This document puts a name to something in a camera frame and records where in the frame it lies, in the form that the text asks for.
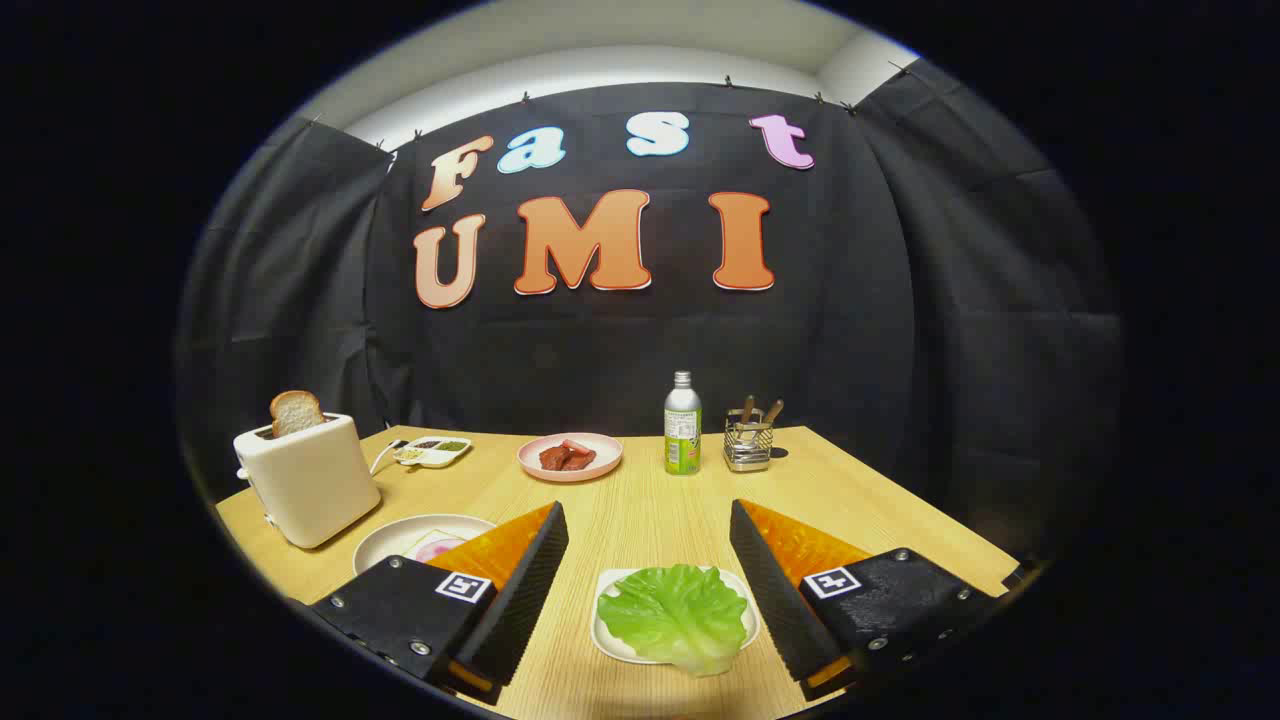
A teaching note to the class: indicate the large round white plate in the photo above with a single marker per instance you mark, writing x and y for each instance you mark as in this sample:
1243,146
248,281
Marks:
385,545

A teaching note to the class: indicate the small square white plate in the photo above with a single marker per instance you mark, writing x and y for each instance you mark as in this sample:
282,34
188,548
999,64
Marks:
610,645

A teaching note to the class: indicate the white toaster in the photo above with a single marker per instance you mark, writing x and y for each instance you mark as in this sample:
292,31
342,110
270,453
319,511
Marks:
310,480

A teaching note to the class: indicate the white sandwich bread slice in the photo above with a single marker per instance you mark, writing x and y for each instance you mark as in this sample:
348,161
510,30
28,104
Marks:
415,545

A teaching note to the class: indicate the pink ham slice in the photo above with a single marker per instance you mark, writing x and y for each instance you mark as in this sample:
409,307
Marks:
440,548

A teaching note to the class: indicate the silver bottle with green label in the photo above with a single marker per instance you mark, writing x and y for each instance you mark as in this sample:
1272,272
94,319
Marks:
683,430

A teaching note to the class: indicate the brown crust toast bread slice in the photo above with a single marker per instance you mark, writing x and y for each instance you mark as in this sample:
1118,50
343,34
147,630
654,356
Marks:
295,412

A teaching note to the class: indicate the red-brown meat pieces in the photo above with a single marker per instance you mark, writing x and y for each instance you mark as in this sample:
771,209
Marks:
560,460

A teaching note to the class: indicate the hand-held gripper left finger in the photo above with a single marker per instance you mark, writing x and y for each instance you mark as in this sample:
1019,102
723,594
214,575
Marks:
520,590

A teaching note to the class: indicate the green lettuce leaf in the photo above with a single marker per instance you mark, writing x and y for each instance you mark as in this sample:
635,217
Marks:
675,615

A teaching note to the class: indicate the white divided condiment dish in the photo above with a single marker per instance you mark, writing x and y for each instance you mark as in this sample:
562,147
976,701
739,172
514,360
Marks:
432,452

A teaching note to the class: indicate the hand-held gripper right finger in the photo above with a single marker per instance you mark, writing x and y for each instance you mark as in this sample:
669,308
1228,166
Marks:
775,590

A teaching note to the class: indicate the pink round plate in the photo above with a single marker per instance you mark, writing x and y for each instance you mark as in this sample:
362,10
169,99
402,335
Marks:
605,452

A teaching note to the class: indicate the red tomato slice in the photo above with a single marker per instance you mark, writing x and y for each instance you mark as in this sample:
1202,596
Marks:
577,446

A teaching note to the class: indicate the black backdrop cloth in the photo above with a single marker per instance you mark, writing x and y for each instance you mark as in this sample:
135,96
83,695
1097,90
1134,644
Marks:
650,350

